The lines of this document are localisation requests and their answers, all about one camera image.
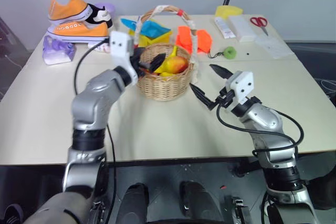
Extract white floral pouch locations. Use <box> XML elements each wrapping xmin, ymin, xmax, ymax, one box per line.
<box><xmin>92</xmin><ymin>42</ymin><xmax>111</xmax><ymax>54</ymax></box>

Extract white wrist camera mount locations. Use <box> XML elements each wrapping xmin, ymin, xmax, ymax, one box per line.
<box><xmin>225</xmin><ymin>71</ymin><xmax>255</xmax><ymax>104</ymax></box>
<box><xmin>109</xmin><ymin>30</ymin><xmax>139</xmax><ymax>84</ymax></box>

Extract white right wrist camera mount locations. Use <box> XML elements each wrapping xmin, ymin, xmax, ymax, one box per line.
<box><xmin>225</xmin><ymin>71</ymin><xmax>255</xmax><ymax>104</ymax></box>

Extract dark equipment with white cable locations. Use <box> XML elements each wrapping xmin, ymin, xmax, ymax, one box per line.
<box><xmin>0</xmin><ymin>16</ymin><xmax>30</xmax><ymax>70</ymax></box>

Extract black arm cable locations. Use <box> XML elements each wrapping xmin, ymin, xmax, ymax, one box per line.
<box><xmin>73</xmin><ymin>38</ymin><xmax>118</xmax><ymax>219</ymax></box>
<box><xmin>216</xmin><ymin>103</ymin><xmax>306</xmax><ymax>159</ymax></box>

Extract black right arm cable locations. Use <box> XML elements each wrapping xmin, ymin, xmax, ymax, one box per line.
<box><xmin>216</xmin><ymin>103</ymin><xmax>306</xmax><ymax>159</ymax></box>

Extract wicker basket with wrapped handle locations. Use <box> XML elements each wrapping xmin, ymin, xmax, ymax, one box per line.
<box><xmin>134</xmin><ymin>4</ymin><xmax>200</xmax><ymax>102</ymax></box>

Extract white tube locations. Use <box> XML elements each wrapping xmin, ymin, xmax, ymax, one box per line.
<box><xmin>213</xmin><ymin>16</ymin><xmax>236</xmax><ymax>40</ymax></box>

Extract clear plastic bag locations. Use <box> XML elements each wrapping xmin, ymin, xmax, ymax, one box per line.
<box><xmin>254</xmin><ymin>36</ymin><xmax>297</xmax><ymax>60</ymax></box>

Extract white rectangular box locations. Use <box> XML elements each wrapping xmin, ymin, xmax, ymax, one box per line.
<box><xmin>227</xmin><ymin>15</ymin><xmax>257</xmax><ymax>44</ymax></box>

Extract green ring with black cord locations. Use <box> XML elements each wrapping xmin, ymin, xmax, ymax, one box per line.
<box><xmin>207</xmin><ymin>46</ymin><xmax>237</xmax><ymax>60</ymax></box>

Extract dark shoe with white stripes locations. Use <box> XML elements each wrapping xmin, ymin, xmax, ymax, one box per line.
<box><xmin>3</xmin><ymin>204</ymin><xmax>25</xmax><ymax>224</ymax></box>

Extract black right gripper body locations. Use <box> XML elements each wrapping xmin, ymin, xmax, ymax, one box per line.
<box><xmin>208</xmin><ymin>88</ymin><xmax>236</xmax><ymax>111</ymax></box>

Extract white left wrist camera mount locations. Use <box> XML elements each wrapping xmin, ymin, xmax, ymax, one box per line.
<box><xmin>109</xmin><ymin>30</ymin><xmax>139</xmax><ymax>84</ymax></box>

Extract dark rounded shape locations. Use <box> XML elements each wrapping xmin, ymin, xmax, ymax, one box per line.
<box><xmin>115</xmin><ymin>183</ymin><xmax>151</xmax><ymax>223</ymax></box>

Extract purple bowl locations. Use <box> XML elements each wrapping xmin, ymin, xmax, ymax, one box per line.
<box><xmin>93</xmin><ymin>2</ymin><xmax>117</xmax><ymax>15</ymax></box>

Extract yellow banana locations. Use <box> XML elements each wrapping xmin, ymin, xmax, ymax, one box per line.
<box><xmin>153</xmin><ymin>45</ymin><xmax>180</xmax><ymax>78</ymax></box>

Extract yellow sponge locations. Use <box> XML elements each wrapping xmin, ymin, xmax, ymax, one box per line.
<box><xmin>215</xmin><ymin>4</ymin><xmax>244</xmax><ymax>18</ymax></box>

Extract black and white sneaker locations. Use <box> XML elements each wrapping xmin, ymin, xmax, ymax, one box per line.
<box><xmin>85</xmin><ymin>3</ymin><xmax>114</xmax><ymax>30</ymax></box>

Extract orange sneaker with white sole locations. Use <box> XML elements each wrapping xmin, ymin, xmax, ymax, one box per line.
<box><xmin>45</xmin><ymin>21</ymin><xmax>110</xmax><ymax>44</ymax></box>
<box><xmin>47</xmin><ymin>0</ymin><xmax>93</xmax><ymax>23</ymax></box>

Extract black metal clamp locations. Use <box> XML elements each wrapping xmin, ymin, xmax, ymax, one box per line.
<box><xmin>230</xmin><ymin>196</ymin><xmax>250</xmax><ymax>224</ymax></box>

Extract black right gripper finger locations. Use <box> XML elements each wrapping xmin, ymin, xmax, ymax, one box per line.
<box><xmin>209</xmin><ymin>64</ymin><xmax>234</xmax><ymax>80</ymax></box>
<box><xmin>189</xmin><ymin>83</ymin><xmax>215</xmax><ymax>111</ymax></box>

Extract orange paper box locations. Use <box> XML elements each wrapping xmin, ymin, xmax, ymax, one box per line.
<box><xmin>176</xmin><ymin>25</ymin><xmax>194</xmax><ymax>53</ymax></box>
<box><xmin>195</xmin><ymin>29</ymin><xmax>213</xmax><ymax>55</ymax></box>

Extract red and yellow mango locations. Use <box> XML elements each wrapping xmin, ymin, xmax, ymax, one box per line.
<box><xmin>163</xmin><ymin>55</ymin><xmax>190</xmax><ymax>74</ymax></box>

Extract red handled scissors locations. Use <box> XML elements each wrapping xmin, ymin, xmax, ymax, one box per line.
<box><xmin>249</xmin><ymin>16</ymin><xmax>270</xmax><ymax>37</ymax></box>

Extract large blue and yellow paper box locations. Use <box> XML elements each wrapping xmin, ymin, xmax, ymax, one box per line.
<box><xmin>136</xmin><ymin>19</ymin><xmax>173</xmax><ymax>48</ymax></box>

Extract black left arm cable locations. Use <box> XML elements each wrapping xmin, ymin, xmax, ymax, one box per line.
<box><xmin>73</xmin><ymin>38</ymin><xmax>118</xmax><ymax>219</ymax></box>

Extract white cables beside table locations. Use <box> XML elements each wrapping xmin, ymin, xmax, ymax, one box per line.
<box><xmin>316</xmin><ymin>76</ymin><xmax>336</xmax><ymax>98</ymax></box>

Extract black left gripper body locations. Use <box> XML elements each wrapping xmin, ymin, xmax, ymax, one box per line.
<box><xmin>129</xmin><ymin>47</ymin><xmax>148</xmax><ymax>78</ymax></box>

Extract purple plastic bag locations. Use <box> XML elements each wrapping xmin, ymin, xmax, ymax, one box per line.
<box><xmin>42</xmin><ymin>35</ymin><xmax>77</xmax><ymax>66</ymax></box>

